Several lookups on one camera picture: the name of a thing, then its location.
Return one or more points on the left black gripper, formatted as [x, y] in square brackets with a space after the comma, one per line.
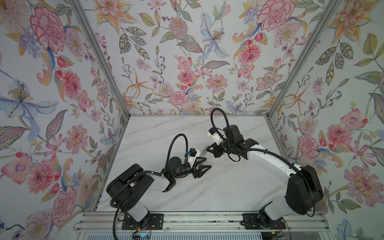
[194, 169]

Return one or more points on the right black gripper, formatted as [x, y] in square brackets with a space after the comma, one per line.
[218, 149]

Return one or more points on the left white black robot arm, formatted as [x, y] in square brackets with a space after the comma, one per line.
[129, 187]

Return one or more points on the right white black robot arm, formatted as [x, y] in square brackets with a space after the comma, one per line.
[303, 191]

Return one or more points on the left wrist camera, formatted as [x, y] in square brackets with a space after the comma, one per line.
[192, 155]

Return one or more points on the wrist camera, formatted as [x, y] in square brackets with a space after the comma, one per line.
[192, 155]
[214, 135]

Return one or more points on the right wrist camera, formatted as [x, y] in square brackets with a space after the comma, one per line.
[214, 135]

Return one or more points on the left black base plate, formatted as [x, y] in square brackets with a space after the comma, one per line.
[149, 222]

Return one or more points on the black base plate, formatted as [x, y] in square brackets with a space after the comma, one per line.
[149, 222]
[256, 221]

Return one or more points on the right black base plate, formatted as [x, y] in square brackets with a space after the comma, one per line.
[256, 221]

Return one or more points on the aluminium mounting rail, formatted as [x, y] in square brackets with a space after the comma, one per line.
[173, 222]

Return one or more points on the right aluminium corner post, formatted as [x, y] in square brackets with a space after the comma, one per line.
[318, 30]

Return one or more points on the aluminium corner post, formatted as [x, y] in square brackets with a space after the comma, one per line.
[91, 37]
[318, 30]

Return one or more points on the left aluminium corner post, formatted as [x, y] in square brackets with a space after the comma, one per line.
[91, 37]

